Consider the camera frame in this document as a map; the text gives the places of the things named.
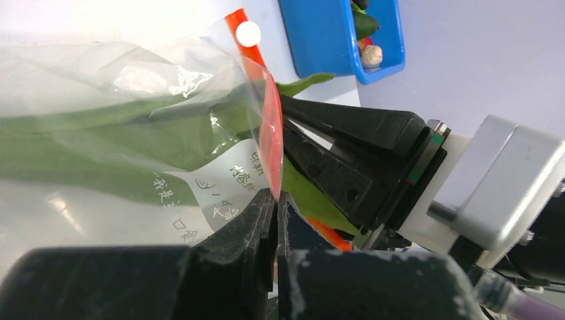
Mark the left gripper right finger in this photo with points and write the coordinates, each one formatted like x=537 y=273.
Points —
x=317 y=281

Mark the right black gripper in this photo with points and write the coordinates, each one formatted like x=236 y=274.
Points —
x=358 y=195

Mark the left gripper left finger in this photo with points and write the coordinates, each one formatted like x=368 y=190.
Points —
x=226 y=276

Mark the clear zip bag orange zipper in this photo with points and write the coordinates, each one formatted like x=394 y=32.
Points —
x=45 y=79

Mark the green leafy vegetable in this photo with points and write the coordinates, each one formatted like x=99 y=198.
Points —
x=185 y=139

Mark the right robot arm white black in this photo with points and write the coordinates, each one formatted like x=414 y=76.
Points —
x=537 y=259

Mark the white garlic bulb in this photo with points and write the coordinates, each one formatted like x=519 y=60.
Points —
x=371 y=56

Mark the green avocado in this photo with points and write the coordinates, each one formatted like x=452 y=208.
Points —
x=364 y=25

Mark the blue plastic bin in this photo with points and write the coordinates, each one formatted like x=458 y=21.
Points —
x=322 y=38

